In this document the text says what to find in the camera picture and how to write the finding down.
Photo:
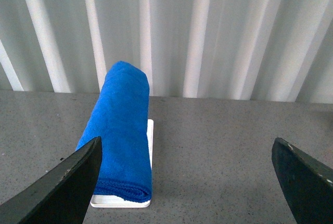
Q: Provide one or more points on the white towel rack stand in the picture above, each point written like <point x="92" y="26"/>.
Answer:
<point x="112" y="201"/>

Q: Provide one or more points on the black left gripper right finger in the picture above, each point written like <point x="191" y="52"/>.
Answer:
<point x="305" y="182"/>

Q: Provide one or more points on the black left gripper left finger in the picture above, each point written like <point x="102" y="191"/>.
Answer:
<point x="63" y="194"/>

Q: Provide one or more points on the blue microfiber towel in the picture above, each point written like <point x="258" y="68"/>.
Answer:
<point x="120" y="118"/>

